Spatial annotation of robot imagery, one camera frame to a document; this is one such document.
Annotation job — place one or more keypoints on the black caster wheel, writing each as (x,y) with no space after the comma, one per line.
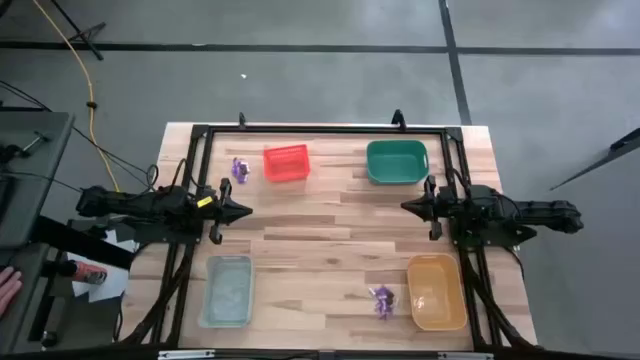
(48,340)

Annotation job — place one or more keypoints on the orange plastic bin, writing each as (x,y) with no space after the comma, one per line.
(437,292)

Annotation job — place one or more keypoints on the person's hand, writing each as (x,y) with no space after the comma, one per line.
(9,290)

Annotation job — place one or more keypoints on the black slanted bar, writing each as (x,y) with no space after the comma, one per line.
(620,147)

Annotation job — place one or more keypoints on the silver metal bracket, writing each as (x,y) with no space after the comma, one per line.
(185,354)
(465,356)

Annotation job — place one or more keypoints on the red plastic mesh basket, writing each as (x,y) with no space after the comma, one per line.
(285,164)

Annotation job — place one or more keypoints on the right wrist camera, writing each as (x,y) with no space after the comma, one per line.
(446,205)

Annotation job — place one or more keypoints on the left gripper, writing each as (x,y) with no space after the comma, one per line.
(224,187)

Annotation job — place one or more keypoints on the black frame hook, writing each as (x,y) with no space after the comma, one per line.
(242,120)
(398,120)

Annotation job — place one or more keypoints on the white paper sheet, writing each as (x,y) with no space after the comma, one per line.
(112,285)

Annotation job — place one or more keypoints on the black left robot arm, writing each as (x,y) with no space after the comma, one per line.
(150,205)

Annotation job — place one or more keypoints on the orange spray can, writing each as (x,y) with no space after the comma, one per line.
(90,273)

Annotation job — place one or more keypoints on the black diagonal beam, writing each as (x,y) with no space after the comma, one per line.
(85,245)

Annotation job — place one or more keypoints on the grey side table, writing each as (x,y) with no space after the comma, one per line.
(30,200)

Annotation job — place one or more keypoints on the clear plastic bin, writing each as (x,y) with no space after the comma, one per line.
(227,292)

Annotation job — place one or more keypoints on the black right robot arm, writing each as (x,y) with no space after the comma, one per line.
(540,210)

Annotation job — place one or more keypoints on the black tripod stand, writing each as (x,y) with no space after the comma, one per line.
(90,45)

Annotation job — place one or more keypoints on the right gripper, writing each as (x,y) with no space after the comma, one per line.
(430,186)

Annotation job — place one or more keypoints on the green plastic bin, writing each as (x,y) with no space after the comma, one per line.
(397,162)

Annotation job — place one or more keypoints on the left wrist camera yellow sticker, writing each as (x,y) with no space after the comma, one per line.
(205,202)

